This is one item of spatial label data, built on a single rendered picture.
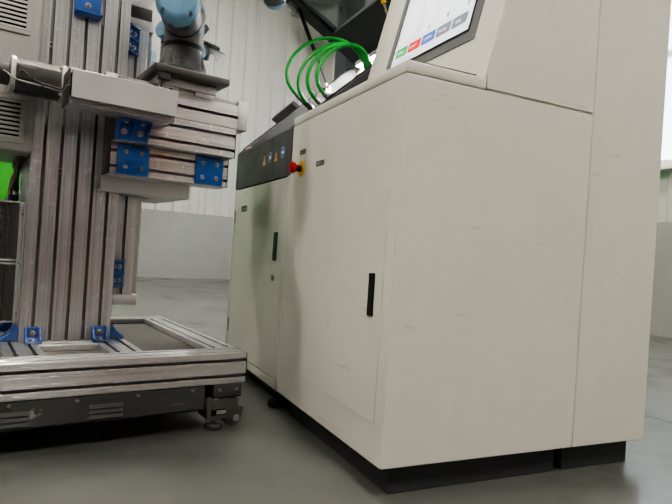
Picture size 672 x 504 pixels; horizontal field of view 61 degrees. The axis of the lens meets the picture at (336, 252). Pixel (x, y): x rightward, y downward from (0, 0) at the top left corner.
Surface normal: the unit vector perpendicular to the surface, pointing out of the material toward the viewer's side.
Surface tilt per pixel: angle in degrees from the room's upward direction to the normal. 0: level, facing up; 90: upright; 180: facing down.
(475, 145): 90
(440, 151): 90
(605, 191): 90
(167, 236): 90
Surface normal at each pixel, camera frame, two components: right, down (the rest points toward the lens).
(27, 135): 0.57, 0.04
